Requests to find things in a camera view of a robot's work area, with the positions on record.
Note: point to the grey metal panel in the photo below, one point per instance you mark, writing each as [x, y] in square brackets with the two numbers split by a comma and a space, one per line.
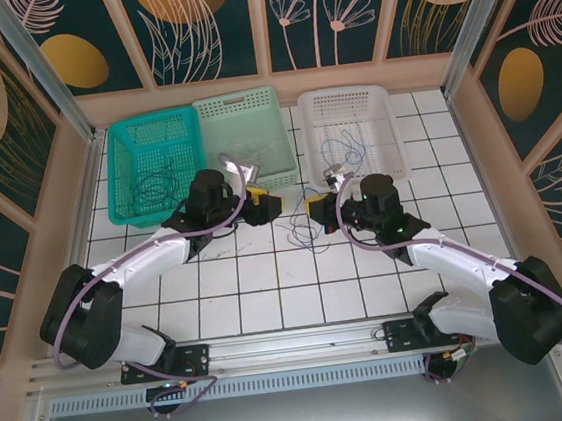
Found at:
[303, 419]

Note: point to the aluminium frame post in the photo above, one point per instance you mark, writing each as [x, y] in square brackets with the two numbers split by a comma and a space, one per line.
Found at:
[473, 29]
[46, 79]

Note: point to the white plastic basket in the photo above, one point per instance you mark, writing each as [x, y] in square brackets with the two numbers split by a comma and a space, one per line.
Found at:
[372, 125]

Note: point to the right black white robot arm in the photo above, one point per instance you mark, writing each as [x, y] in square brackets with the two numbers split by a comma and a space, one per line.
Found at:
[452, 260]

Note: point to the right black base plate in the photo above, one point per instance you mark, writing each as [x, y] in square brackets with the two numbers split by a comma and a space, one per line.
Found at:
[399, 334]

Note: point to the mint green plastic basket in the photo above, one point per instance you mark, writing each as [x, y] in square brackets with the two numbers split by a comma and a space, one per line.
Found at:
[242, 124]

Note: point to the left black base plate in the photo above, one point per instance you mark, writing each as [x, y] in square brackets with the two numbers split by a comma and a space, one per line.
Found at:
[195, 355]

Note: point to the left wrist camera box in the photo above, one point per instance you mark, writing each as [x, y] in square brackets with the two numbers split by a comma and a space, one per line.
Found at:
[233, 164]

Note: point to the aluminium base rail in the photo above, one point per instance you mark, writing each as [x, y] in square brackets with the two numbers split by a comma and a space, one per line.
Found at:
[295, 342]

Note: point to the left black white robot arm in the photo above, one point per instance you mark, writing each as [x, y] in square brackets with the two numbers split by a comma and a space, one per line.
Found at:
[140, 260]

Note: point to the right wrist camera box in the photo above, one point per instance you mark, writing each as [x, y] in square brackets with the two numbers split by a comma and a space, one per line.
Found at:
[337, 173]

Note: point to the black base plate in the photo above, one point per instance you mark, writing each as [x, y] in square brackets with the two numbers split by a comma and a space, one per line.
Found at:
[399, 334]
[195, 355]

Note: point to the yellow power connector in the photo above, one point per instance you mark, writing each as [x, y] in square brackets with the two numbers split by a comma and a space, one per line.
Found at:
[183, 383]
[447, 355]

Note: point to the teal plastic basket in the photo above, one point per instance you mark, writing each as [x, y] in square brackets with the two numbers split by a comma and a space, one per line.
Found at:
[154, 148]

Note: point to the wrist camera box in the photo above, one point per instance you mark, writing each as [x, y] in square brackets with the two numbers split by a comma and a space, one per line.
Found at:
[337, 173]
[233, 164]

